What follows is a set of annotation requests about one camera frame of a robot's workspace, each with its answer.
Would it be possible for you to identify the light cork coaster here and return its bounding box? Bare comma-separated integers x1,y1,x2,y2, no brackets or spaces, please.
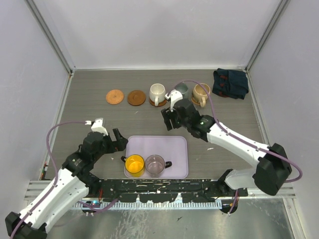
191,96,200,105
106,89,124,105

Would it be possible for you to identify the beige ceramic mug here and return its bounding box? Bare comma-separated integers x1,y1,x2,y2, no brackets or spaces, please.
192,83,210,108

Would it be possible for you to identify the grey-green ceramic mug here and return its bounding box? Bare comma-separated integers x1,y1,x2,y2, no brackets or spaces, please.
174,82,189,99

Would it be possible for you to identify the yellow glass mug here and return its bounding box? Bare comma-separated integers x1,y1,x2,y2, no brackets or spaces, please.
121,154,145,177

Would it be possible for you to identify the dark wooden coaster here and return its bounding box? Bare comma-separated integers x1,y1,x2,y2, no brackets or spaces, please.
127,90,146,106
149,98,167,107

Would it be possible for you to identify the white ceramic mug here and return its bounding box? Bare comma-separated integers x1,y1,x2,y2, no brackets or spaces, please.
149,83,166,107

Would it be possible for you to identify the clear purple glass mug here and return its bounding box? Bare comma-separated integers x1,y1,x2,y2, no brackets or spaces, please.
145,154,172,178

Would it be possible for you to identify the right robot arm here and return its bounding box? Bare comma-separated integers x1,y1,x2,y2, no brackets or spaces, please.
161,99,292,196

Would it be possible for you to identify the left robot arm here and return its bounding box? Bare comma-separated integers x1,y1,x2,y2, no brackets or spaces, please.
5,128,128,239

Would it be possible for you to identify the lavender plastic tray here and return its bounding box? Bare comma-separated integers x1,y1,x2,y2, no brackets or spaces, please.
125,135,188,179

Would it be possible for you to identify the dark blue folded cloth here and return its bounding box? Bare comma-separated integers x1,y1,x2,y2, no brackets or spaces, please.
212,68,249,100

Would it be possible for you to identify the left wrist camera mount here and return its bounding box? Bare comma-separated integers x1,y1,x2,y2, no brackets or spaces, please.
85,118,109,136

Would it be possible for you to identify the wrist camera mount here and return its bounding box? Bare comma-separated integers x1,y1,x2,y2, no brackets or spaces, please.
85,118,109,136
164,90,183,112

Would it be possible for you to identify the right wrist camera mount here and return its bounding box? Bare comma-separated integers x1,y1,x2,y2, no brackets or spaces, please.
164,90,183,112

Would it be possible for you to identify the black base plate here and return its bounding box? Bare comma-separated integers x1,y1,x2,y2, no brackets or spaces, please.
87,179,235,203

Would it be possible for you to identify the white slotted cable duct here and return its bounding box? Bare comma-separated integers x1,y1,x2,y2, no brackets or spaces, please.
72,198,222,210

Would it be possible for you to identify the aluminium frame rail front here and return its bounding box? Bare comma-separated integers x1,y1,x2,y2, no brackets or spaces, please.
23,178,296,200

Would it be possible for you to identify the aluminium frame post left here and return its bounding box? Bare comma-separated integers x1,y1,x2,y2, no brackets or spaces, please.
24,0,76,75

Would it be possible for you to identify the aluminium frame post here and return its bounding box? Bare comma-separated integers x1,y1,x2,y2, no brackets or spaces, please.
24,0,76,75
245,0,291,73

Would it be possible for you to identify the aluminium frame post right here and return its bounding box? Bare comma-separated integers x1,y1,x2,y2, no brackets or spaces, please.
245,0,291,73

